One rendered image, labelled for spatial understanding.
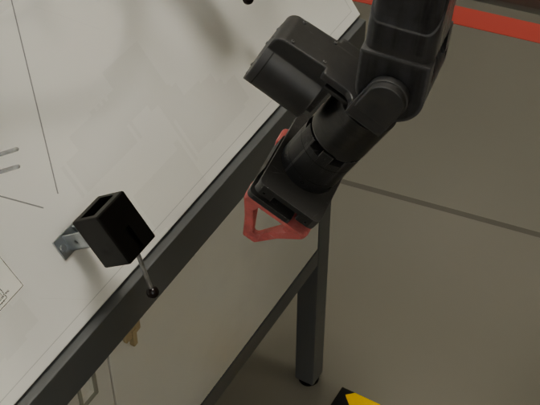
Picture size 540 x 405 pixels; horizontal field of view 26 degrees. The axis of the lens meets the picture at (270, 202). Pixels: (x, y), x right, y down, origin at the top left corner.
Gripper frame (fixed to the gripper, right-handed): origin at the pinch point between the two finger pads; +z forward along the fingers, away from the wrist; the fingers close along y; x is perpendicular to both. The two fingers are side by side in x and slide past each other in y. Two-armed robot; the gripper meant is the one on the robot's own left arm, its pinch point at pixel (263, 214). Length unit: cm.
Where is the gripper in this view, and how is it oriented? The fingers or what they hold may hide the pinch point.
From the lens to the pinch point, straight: 112.9
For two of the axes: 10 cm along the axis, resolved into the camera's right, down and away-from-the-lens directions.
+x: 8.1, 5.8, 1.2
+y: -3.7, 6.6, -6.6
